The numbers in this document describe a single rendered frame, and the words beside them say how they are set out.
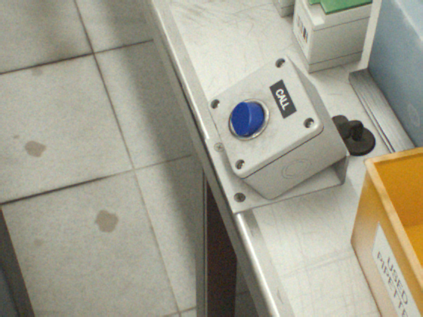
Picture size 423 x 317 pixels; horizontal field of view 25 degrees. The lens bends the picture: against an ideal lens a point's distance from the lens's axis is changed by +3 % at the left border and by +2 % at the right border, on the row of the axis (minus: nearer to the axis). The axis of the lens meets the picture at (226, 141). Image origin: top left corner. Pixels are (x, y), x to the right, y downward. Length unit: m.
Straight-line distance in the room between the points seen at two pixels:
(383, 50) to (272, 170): 0.14
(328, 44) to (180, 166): 1.05
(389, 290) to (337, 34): 0.22
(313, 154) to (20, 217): 1.14
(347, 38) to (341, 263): 0.19
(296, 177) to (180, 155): 1.12
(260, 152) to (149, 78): 1.27
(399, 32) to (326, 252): 0.17
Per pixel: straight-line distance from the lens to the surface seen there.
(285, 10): 0.82
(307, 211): 0.70
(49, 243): 1.72
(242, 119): 0.66
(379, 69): 0.75
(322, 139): 0.66
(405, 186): 0.65
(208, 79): 0.77
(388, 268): 0.62
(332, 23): 0.74
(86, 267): 1.69
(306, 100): 0.66
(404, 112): 0.73
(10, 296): 0.93
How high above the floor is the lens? 1.47
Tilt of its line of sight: 54 degrees down
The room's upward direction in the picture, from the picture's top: 1 degrees clockwise
